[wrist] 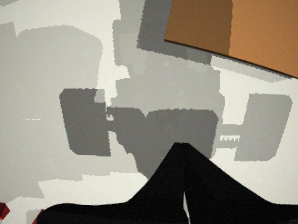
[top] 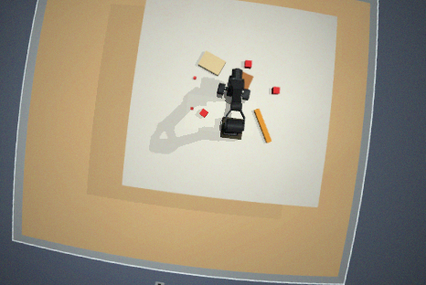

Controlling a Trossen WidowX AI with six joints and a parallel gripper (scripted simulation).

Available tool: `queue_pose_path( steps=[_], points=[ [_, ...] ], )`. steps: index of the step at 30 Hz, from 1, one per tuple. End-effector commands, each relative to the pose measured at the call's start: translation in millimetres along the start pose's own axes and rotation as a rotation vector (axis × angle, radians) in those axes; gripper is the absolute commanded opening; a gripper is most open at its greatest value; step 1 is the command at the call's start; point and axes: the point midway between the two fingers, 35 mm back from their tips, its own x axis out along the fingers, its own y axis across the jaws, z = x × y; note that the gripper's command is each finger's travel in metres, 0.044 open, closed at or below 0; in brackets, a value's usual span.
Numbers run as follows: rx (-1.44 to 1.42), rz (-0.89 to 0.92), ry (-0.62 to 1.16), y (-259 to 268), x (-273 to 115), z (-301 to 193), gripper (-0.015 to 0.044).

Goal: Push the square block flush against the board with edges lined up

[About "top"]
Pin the orange flat bar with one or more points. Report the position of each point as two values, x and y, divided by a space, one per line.
262 124

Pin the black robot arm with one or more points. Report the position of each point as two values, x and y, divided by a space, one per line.
236 85

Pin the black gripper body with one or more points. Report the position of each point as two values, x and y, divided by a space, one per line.
221 87

